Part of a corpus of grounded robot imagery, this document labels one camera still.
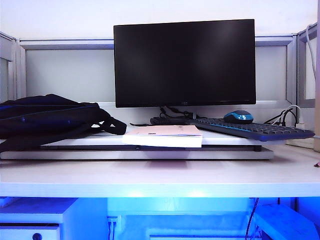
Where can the pink paperback book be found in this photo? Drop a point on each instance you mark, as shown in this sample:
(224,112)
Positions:
(162,140)

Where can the black blue backpack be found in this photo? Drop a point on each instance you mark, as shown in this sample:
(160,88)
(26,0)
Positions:
(37,117)

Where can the white raised desk platform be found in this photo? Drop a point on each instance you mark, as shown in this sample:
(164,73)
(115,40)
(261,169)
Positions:
(225,141)

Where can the white box under desk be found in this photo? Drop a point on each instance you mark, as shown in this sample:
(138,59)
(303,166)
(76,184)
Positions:
(282,222)

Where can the silver monitor stand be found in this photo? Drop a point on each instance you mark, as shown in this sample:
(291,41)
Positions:
(195,115)

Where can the white flat base board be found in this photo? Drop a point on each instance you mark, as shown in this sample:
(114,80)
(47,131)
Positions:
(150,155)

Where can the black computer monitor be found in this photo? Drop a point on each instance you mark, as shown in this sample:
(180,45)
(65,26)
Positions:
(185,62)

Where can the blue black computer mouse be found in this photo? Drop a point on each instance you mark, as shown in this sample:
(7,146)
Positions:
(237,117)

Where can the wide frosted partition panel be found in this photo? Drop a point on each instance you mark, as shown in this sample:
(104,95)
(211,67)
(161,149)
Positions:
(70,75)

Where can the black blue keyboard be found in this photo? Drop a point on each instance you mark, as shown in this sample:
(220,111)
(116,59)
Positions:
(262,130)

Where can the white drawer cabinet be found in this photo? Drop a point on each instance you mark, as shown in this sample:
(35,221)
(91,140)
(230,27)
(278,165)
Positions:
(75,220)

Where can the white power strip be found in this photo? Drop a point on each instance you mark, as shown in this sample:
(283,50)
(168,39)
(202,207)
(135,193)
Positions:
(300,143)

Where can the aluminium framed side partition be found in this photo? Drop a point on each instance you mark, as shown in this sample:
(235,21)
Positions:
(21,70)
(301,75)

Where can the white wall socket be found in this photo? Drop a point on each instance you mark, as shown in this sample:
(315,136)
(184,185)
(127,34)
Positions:
(112,223)

